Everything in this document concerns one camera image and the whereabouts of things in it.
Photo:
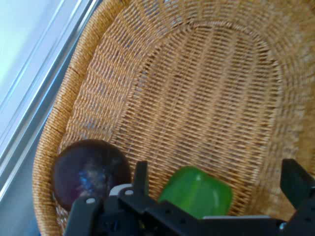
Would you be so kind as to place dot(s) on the aluminium wall rail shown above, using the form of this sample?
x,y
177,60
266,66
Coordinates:
x,y
39,81

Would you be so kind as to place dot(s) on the dark purple round onion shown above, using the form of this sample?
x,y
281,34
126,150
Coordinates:
x,y
86,169

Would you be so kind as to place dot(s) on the green bell pepper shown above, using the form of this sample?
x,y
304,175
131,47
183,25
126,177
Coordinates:
x,y
197,191

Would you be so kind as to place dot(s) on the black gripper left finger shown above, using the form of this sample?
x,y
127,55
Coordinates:
x,y
128,216

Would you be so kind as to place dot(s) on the oval woven wicker basket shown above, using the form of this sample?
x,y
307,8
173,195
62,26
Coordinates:
x,y
201,98

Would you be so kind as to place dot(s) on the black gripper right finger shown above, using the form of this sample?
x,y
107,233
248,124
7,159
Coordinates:
x,y
299,186

